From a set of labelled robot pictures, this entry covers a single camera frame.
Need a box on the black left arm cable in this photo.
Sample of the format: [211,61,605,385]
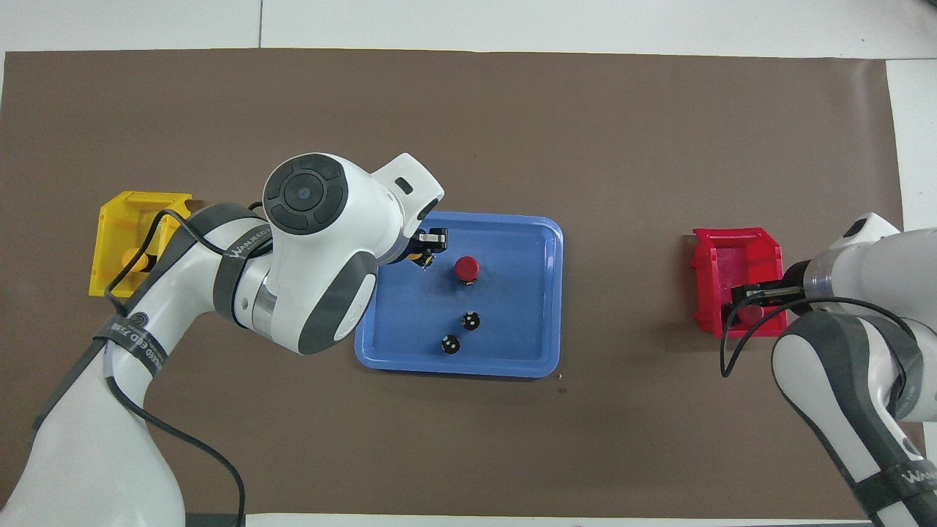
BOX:
[104,209,246,527]

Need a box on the blue plastic tray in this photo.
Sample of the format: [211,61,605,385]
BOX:
[354,211,564,379]

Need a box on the yellow plastic bin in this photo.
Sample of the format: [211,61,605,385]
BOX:
[89,191,195,298]

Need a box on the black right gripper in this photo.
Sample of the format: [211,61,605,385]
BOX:
[732,262,812,317]

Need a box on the red plastic bin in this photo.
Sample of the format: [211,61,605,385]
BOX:
[692,227,789,339]

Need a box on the brown table mat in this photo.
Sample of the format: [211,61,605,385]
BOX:
[0,50,930,520]

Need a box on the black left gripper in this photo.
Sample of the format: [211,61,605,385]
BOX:
[381,228,449,273]

